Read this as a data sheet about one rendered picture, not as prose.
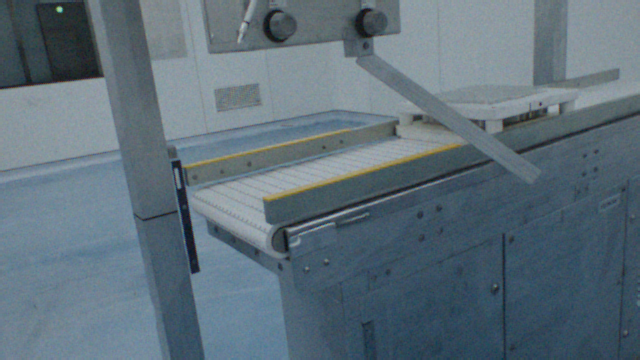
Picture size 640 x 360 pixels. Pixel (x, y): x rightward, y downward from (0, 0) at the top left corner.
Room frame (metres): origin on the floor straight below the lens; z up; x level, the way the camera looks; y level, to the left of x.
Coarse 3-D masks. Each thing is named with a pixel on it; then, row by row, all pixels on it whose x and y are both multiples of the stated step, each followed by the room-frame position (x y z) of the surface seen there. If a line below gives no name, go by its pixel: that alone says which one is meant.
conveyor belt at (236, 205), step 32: (608, 96) 1.30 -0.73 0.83; (320, 160) 0.94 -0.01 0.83; (352, 160) 0.91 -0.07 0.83; (384, 160) 0.89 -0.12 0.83; (480, 160) 0.84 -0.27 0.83; (224, 192) 0.79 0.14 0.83; (256, 192) 0.77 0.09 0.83; (384, 192) 0.72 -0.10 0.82; (224, 224) 0.72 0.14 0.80; (256, 224) 0.65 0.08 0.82; (288, 224) 0.64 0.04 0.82; (288, 256) 0.63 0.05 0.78
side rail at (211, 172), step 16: (576, 80) 1.43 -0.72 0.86; (592, 80) 1.47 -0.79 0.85; (608, 80) 1.51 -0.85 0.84; (352, 128) 1.03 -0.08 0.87; (368, 128) 1.04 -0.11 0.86; (384, 128) 1.06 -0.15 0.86; (304, 144) 0.96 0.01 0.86; (320, 144) 0.97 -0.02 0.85; (336, 144) 0.99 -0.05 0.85; (352, 144) 1.02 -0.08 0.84; (224, 160) 0.87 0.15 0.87; (240, 160) 0.88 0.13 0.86; (256, 160) 0.90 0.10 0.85; (272, 160) 0.92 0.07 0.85; (288, 160) 0.93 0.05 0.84; (192, 176) 0.84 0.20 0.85; (208, 176) 0.85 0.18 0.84; (224, 176) 0.87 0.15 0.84
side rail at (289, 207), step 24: (624, 96) 1.07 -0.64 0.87; (552, 120) 0.91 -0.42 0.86; (576, 120) 0.95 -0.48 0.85; (600, 120) 1.00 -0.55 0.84; (504, 144) 0.84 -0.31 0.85; (384, 168) 0.70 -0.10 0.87; (408, 168) 0.73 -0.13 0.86; (432, 168) 0.75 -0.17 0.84; (312, 192) 0.64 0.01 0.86; (336, 192) 0.66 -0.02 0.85; (360, 192) 0.68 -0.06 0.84; (288, 216) 0.62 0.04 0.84
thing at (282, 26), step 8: (272, 0) 0.59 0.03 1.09; (280, 0) 0.59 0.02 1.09; (272, 16) 0.58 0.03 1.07; (280, 16) 0.57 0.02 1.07; (288, 16) 0.57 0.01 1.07; (264, 24) 0.58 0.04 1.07; (272, 24) 0.57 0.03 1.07; (280, 24) 0.57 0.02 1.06; (288, 24) 0.57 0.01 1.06; (296, 24) 0.58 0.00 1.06; (272, 32) 0.57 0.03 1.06; (280, 32) 0.57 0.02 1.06; (288, 32) 0.57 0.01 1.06; (272, 40) 0.58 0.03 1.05; (280, 40) 0.59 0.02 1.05
